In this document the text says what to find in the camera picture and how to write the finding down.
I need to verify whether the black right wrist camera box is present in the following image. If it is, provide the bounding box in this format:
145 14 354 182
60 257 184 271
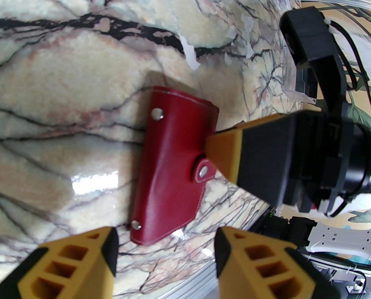
280 7 349 117

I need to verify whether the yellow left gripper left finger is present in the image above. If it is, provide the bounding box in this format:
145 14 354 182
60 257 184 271
0 227 119 299

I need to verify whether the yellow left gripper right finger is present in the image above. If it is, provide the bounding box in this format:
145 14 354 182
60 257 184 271
214 227 340 299

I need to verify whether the aluminium front rail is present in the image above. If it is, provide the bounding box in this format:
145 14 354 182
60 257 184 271
160 259 218 299

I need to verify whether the white tape scrap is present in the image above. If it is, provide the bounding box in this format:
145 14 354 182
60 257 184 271
178 35 202 71

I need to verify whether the red leather card holder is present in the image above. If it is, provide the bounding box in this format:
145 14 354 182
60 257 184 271
130 86 219 246

